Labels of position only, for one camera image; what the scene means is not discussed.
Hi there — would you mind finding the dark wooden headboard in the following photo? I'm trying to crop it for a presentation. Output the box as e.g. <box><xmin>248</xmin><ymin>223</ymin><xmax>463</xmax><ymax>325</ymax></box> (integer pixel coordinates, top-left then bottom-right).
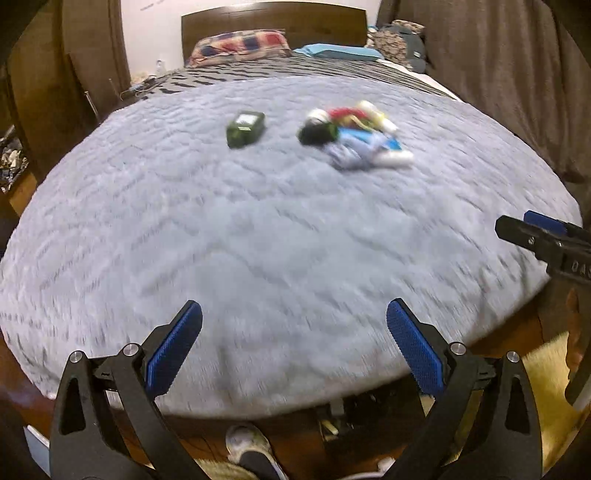
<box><xmin>181</xmin><ymin>1</ymin><xmax>368</xmax><ymax>64</ymax></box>

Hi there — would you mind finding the dark wooden wardrobe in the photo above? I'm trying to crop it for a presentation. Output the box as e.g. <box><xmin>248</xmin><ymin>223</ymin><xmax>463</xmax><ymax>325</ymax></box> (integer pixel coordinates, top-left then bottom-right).
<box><xmin>1</xmin><ymin>1</ymin><xmax>130</xmax><ymax>181</ymax></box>

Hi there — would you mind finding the black green tape roll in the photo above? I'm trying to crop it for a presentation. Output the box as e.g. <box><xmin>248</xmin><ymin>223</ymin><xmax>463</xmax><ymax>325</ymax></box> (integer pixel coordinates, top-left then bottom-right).
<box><xmin>297</xmin><ymin>122</ymin><xmax>339</xmax><ymax>146</ymax></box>

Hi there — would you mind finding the small white yellow bottle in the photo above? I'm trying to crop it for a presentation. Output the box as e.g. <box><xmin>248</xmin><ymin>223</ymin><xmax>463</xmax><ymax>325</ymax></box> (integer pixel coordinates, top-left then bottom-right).
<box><xmin>356</xmin><ymin>100</ymin><xmax>398</xmax><ymax>136</ymax></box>

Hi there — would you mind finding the red blue checkered pillow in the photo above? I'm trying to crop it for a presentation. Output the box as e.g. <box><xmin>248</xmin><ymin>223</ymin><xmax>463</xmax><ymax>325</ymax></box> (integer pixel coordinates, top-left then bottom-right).
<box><xmin>185</xmin><ymin>29</ymin><xmax>291</xmax><ymax>68</ymax></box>

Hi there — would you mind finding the white sneaker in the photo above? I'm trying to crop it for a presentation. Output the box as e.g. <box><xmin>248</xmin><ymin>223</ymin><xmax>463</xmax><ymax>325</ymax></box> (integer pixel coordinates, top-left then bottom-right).
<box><xmin>225</xmin><ymin>424</ymin><xmax>274</xmax><ymax>464</ymax></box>

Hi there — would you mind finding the person's right hand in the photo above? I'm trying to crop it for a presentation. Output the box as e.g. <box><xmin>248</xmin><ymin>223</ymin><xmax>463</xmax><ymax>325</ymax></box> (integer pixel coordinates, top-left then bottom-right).
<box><xmin>566</xmin><ymin>288</ymin><xmax>587</xmax><ymax>374</ymax></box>

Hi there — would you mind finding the brown curtain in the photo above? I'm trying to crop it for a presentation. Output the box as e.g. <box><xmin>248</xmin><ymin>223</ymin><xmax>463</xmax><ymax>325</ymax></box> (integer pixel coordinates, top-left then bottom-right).
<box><xmin>377</xmin><ymin>1</ymin><xmax>590</xmax><ymax>224</ymax></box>

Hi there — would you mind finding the white tube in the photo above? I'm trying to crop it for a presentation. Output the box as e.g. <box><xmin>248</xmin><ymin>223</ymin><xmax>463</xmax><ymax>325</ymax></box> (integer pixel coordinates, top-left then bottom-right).
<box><xmin>372</xmin><ymin>150</ymin><xmax>414</xmax><ymax>168</ymax></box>

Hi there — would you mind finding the grey black patterned bedsheet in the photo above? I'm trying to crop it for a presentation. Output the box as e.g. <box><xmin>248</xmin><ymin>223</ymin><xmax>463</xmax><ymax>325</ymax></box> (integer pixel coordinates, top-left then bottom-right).
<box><xmin>134</xmin><ymin>53</ymin><xmax>460</xmax><ymax>100</ymax></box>

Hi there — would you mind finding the light blue pillow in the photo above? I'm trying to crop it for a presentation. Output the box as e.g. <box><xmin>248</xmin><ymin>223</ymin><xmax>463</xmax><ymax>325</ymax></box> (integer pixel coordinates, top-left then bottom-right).
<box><xmin>294</xmin><ymin>43</ymin><xmax>384</xmax><ymax>61</ymax></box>

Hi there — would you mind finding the grey fluffy blanket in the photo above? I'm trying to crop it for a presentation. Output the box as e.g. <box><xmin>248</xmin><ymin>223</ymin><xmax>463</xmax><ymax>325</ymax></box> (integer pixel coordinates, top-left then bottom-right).
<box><xmin>1</xmin><ymin>76</ymin><xmax>581</xmax><ymax>418</ymax></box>

